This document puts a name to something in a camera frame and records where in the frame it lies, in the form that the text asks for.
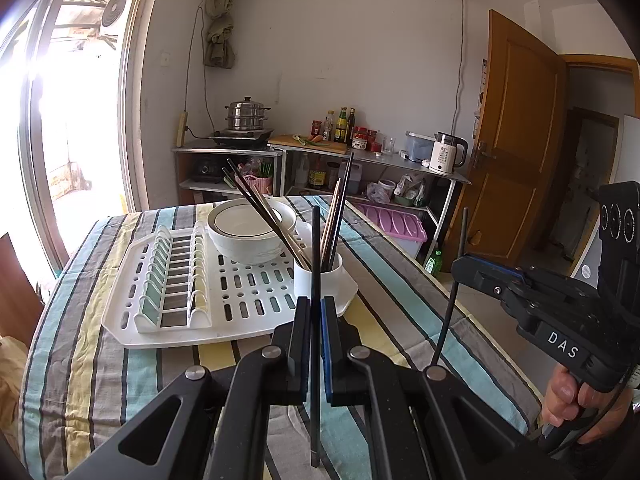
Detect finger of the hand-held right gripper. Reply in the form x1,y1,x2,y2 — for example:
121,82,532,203
451,256,599,324
515,265,603,295

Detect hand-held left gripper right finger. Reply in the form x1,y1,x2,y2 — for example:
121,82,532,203
321,296,576,480

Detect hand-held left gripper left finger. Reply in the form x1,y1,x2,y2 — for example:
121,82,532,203
65,296,313,480

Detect thin dark grey chopstick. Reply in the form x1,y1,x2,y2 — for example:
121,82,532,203
430,206,470,368

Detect white cup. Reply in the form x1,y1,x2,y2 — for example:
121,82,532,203
292,247,345,317

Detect wooden chopstick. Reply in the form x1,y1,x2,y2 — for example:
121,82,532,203
320,179,339,262
221,168,302,266
323,176,343,265

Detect person's right hand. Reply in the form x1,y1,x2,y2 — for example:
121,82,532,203
541,365,640,445

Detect white plastic dish rack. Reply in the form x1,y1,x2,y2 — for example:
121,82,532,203
101,220,360,350

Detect purple storage box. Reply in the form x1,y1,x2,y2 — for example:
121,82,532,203
352,202,429,261

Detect plastic bags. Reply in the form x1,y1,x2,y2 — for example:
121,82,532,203
367,172,429,209

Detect large white bowl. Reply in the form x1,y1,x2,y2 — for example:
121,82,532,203
207,198,297,265

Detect white electric kettle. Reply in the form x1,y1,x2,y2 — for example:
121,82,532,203
428,131,469,176

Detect metal kitchen shelf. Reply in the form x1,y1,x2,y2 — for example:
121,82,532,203
270,142,472,262

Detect wooden door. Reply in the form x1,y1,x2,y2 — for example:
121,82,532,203
447,9,569,272

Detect translucent plastic container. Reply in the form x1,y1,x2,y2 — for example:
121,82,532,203
405,131,435,163

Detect white bowl with dark rim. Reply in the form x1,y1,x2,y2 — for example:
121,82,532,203
209,200,288,239

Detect pink basket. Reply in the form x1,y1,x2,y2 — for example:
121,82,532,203
239,172,274,196

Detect striped tablecloth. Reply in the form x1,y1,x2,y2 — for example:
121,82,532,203
17,195,543,480

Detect wooden cutting board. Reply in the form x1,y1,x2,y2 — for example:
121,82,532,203
269,134,349,155

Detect black induction cooker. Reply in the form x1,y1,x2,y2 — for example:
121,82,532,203
207,129,275,149

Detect metal cooker stand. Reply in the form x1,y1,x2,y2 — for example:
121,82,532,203
171,144,286,207

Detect steel steamer pot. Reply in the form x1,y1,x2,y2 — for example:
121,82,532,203
224,97,272,134

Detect glass sliding door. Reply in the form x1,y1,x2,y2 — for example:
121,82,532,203
0,0,148,273

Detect tied beige curtain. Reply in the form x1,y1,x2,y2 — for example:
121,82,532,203
202,0,236,69

